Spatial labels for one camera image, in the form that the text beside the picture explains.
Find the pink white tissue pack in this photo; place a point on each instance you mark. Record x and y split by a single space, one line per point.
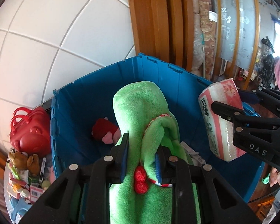
221 91

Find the rolled patterned carpet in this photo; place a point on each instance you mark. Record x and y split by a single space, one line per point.
205 28

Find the pile of medicine boxes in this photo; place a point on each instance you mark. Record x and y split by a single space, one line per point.
35 192

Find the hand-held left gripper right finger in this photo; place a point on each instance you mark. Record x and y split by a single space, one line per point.
158 166

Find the red hard carry case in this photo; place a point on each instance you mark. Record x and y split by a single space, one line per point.
30 140

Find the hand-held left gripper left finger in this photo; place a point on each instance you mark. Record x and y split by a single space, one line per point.
124 161

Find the wooden door frame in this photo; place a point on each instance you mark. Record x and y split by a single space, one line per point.
158 23

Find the orange white plush toy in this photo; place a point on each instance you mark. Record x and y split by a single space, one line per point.
21 191

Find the blue plastic storage crate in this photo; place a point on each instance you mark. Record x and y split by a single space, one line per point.
88 93

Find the frosted glass sliding door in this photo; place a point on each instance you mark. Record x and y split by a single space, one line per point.
238 23

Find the green plush toy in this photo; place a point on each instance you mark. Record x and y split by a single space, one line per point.
140 112

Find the green cloth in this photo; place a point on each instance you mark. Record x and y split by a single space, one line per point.
266 179

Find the pink plush with red hat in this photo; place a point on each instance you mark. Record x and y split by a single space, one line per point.
102 128

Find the light blue plastic piece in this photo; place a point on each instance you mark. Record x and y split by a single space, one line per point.
19 208

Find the brown teddy bear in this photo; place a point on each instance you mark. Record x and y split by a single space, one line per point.
21 159

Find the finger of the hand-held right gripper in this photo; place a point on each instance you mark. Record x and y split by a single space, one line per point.
226 112
248 96

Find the hanging clothes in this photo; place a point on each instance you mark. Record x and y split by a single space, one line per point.
270 67

